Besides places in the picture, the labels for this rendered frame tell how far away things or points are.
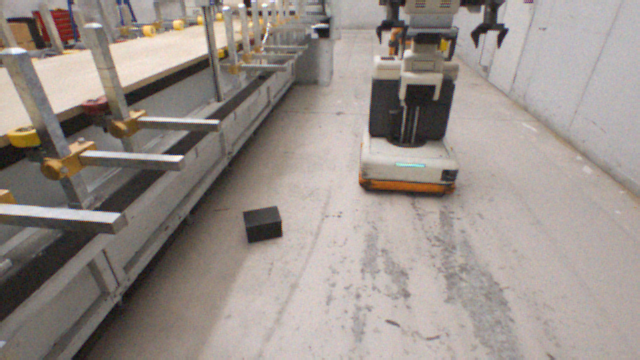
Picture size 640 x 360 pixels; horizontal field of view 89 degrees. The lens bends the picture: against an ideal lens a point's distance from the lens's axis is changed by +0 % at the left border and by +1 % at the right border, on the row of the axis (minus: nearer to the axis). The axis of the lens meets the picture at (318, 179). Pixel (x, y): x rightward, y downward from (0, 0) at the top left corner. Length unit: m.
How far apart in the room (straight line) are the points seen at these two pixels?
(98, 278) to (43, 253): 0.60
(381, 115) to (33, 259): 1.98
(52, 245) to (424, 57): 1.81
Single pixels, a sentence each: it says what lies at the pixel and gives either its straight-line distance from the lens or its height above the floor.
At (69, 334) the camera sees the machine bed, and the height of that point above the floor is 0.17.
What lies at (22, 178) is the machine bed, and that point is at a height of 0.75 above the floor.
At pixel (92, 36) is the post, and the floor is 1.11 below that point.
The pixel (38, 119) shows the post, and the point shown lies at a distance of 1.01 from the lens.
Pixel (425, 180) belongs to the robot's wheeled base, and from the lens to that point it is 2.22.
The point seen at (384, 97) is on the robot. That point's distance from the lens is 2.31.
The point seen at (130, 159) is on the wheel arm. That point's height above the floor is 0.84.
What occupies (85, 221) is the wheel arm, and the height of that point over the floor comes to 0.84.
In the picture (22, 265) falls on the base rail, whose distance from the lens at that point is 0.98.
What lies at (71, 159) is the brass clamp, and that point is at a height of 0.85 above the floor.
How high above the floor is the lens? 1.22
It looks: 30 degrees down
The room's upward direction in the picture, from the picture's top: straight up
